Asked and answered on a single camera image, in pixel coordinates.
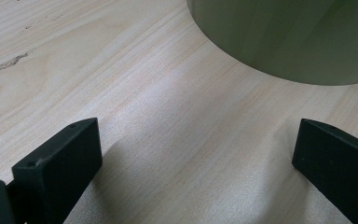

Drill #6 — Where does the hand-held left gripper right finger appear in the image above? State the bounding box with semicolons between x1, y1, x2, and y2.
291;118;358;224

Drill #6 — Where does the green plastic bucket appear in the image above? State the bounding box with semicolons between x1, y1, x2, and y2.
186;0;358;87

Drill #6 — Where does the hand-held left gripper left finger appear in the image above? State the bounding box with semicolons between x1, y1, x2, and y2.
11;117;103;224

